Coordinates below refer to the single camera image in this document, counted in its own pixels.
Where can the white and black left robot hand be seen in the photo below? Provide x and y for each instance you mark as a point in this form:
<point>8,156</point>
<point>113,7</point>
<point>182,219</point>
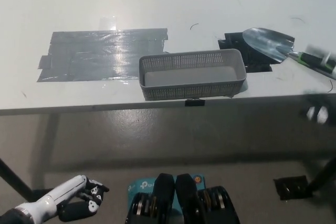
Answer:
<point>65,190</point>

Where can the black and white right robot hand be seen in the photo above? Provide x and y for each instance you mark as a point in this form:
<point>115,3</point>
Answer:
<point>319,103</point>

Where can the black tape patch on desk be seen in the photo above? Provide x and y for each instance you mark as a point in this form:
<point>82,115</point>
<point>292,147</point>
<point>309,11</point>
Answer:
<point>258,65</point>

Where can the black robot body blocks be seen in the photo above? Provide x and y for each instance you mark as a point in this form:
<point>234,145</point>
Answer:
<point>183,195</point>

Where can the gray table leg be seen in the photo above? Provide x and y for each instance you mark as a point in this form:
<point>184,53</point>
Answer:
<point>48,142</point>

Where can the black slanted table leg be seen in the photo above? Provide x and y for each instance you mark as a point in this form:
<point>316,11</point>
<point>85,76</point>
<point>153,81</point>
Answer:
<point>13,179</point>
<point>323,176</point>

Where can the teal router box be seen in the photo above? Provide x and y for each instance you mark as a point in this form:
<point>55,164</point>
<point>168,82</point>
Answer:
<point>143,184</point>

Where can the small black tape strip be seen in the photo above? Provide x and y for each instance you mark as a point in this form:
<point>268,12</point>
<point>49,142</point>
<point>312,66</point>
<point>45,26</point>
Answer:
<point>194,102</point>

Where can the gray perforated plastic basket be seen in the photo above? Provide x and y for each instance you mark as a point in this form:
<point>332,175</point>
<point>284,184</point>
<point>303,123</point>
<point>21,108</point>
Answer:
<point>183,91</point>

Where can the large gray duct tape patch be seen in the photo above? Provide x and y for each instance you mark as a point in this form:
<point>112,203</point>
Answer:
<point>86,56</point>

